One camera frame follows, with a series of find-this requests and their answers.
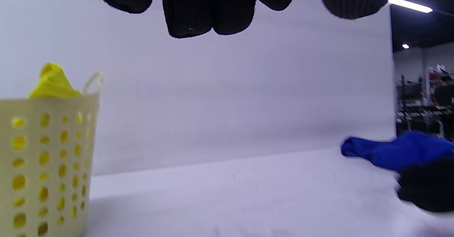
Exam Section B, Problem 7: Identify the yellow perforated plastic basket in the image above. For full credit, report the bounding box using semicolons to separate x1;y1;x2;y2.
0;71;104;237

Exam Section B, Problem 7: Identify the blue t-shirt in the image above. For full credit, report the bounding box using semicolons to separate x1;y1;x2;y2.
340;131;454;173

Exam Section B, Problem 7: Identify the person's right hand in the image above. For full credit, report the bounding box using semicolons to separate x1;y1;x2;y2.
395;159;454;213

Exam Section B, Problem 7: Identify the long ceiling light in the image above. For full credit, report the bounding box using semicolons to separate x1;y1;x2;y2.
388;0;434;13

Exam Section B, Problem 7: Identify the yellow t-shirt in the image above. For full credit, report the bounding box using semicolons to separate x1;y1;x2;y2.
11;63;93;236

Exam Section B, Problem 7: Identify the person's left hand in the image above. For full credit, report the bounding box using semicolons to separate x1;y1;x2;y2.
92;0;403;39

